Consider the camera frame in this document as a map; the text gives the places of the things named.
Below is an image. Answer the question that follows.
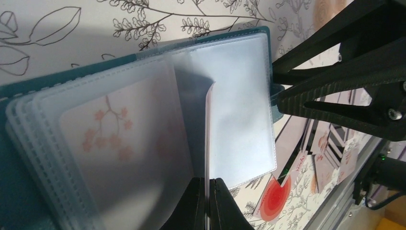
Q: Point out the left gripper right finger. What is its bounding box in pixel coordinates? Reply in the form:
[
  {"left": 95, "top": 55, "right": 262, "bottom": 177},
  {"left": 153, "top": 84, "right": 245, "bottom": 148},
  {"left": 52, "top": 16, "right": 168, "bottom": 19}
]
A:
[{"left": 209, "top": 178, "right": 253, "bottom": 230}]

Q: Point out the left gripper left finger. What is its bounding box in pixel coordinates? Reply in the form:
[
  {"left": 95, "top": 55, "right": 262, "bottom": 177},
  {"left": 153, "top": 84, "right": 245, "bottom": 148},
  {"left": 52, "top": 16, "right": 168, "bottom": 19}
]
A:
[{"left": 160, "top": 177, "right": 205, "bottom": 230}]

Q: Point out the teal card holder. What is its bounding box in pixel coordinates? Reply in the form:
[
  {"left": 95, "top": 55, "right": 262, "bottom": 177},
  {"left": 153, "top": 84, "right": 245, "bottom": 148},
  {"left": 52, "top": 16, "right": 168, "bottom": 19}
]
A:
[{"left": 0, "top": 26, "right": 277, "bottom": 230}]

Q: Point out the black striped card pile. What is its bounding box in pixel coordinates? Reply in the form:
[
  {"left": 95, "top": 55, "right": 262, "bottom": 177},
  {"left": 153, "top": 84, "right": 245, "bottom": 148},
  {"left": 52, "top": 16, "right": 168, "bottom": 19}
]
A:
[{"left": 272, "top": 89, "right": 372, "bottom": 194}]

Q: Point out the floral table mat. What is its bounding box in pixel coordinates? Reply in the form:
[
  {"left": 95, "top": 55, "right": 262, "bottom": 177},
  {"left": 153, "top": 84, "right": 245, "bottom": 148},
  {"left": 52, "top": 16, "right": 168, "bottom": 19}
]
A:
[{"left": 0, "top": 0, "right": 381, "bottom": 230}]

